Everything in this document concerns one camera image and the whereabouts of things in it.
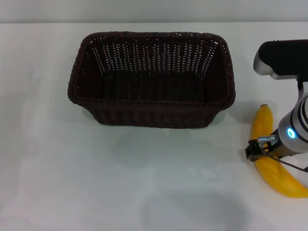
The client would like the dark brown woven basket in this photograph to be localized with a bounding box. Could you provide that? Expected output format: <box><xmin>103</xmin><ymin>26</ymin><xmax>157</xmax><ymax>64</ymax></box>
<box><xmin>67</xmin><ymin>30</ymin><xmax>236</xmax><ymax>129</ymax></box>

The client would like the thin black cable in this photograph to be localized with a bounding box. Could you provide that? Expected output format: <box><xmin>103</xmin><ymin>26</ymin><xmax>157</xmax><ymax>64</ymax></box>
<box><xmin>263</xmin><ymin>154</ymin><xmax>308</xmax><ymax>173</ymax></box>

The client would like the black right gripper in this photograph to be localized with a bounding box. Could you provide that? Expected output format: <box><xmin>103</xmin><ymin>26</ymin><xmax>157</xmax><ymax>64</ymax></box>
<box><xmin>244</xmin><ymin>128</ymin><xmax>298</xmax><ymax>161</ymax></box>

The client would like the silver cable connector plug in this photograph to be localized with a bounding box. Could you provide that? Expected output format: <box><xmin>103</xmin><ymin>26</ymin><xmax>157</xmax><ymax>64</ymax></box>
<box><xmin>257</xmin><ymin>135</ymin><xmax>279</xmax><ymax>143</ymax></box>

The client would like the yellow banana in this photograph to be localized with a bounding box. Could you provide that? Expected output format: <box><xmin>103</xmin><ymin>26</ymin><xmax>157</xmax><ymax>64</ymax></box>
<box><xmin>250</xmin><ymin>103</ymin><xmax>308</xmax><ymax>199</ymax></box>

